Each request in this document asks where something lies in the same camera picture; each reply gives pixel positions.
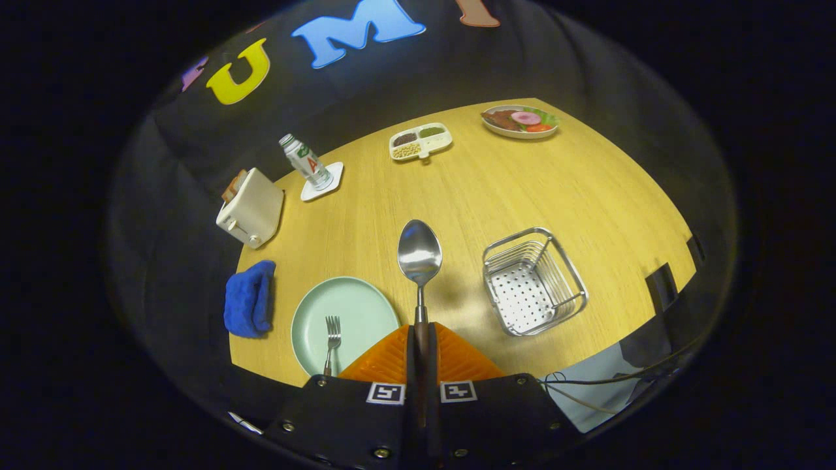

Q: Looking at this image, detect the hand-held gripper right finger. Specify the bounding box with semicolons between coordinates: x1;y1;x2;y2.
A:
423;322;583;470

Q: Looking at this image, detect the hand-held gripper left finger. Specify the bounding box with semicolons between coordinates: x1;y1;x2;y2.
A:
265;324;423;470

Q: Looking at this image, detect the metal fork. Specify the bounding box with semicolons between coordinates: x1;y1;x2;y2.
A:
323;316;342;377

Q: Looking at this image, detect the metal spoon with dark handle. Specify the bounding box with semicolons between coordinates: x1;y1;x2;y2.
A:
398;219;443;431

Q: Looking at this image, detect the pale green plate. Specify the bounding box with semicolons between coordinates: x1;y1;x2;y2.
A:
291;276;401;377

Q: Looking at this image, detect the blue folded cloth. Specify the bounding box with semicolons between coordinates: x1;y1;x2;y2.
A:
223;260;277;339

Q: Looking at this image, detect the white square coaster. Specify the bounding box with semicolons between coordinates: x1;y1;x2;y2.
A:
300;162;344;202

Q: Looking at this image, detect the cream white toaster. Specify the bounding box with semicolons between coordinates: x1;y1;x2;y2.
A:
216;168;285;249

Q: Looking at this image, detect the white divided dish with beans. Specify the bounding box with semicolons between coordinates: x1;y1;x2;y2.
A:
389;123;453;162

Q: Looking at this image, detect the clear plastic drink bottle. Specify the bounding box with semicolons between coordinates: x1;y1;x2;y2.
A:
279;134;334;191

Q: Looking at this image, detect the white plate of food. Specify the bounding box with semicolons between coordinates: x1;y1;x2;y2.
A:
481;104;560;140

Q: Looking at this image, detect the black backdrop cloth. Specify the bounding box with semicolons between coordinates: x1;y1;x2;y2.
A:
104;0;739;451

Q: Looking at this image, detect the metal wire drain basket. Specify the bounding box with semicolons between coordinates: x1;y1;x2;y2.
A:
483;227;589;337

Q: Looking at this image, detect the beige cable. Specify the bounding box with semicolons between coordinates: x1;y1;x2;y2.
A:
544;382;618;416

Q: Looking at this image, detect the black cable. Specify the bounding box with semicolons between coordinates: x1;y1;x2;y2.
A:
541;349;694;387

